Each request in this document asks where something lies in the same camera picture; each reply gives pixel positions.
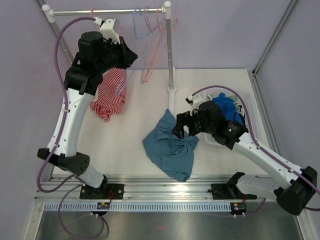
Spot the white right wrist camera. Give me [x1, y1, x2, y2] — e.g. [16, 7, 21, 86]
[185, 94, 205, 112]

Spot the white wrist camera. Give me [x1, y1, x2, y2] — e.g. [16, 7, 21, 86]
[94, 17, 121, 44]
[185, 94, 205, 112]

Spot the white slotted cable duct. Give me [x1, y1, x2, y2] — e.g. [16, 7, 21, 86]
[44, 201, 231, 212]

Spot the teal blue tank top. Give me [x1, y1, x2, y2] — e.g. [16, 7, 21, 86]
[142, 109, 200, 182]

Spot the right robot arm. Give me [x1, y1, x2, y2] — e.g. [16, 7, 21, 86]
[171, 101, 319, 216]

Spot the bright blue tank top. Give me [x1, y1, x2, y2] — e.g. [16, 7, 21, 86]
[212, 92, 246, 126]

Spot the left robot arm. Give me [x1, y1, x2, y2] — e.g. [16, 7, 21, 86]
[37, 31, 138, 200]

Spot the red white striped tank top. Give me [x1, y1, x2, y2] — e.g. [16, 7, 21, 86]
[89, 68, 127, 123]

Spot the white and chrome clothes rack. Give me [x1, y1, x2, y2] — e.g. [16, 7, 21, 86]
[38, 0, 177, 113]

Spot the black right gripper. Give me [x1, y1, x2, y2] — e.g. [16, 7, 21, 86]
[172, 109, 215, 140]

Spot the aluminium mounting rail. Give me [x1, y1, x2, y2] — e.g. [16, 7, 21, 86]
[34, 174, 276, 201]

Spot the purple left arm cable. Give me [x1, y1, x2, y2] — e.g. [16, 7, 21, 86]
[36, 16, 110, 238]

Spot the black white striped tank top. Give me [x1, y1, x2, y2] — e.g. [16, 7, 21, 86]
[231, 95, 246, 119]

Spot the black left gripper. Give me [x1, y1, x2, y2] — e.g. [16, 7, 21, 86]
[95, 36, 138, 74]

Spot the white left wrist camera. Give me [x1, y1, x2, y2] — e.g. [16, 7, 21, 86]
[94, 17, 121, 44]

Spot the white plastic basket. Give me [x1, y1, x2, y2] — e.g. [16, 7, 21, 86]
[202, 88, 261, 138]

